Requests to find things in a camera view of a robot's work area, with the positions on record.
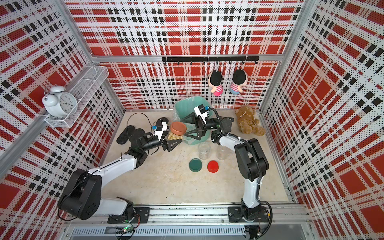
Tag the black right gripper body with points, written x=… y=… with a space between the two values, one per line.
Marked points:
x=211 y=124

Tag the black wall hook rail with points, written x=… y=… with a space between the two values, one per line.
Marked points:
x=210 y=59

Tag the blue striped hanging doll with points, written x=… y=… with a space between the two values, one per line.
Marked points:
x=240 y=79

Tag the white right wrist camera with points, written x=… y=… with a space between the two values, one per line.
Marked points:
x=202 y=112

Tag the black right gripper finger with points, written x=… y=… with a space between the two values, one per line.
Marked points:
x=189 y=119
x=196 y=135

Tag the white twin-bell alarm clock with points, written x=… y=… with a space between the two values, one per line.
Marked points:
x=59 y=103

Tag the clear plastic bin liner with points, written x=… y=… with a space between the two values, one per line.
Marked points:
x=184 y=112

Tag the white round device black top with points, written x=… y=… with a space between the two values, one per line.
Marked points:
x=162 y=120

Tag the green lid peanut jar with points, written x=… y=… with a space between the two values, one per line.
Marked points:
x=204 y=151

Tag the dark green jar lid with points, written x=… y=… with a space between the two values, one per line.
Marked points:
x=195 y=165

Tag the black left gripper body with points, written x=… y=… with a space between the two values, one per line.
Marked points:
x=154 y=143

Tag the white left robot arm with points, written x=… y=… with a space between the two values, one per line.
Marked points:
x=82 y=196

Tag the metal base rail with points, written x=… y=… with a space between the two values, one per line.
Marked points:
x=289 y=222

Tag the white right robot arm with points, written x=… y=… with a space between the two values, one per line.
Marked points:
x=251 y=160

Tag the green plastic trash bin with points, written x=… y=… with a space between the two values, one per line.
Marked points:
x=185 y=107

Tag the pink striped hanging doll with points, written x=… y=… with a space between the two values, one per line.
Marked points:
x=215 y=83

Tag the white wire mesh shelf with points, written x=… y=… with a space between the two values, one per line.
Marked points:
x=84 y=88

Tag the tan teddy bear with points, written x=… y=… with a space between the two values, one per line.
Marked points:
x=247 y=122

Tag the green circuit board with wires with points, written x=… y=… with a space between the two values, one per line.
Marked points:
x=127 y=232

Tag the red jar lid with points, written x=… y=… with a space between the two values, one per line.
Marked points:
x=213 y=166

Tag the orange lid peanut jar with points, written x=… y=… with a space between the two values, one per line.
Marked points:
x=177 y=131

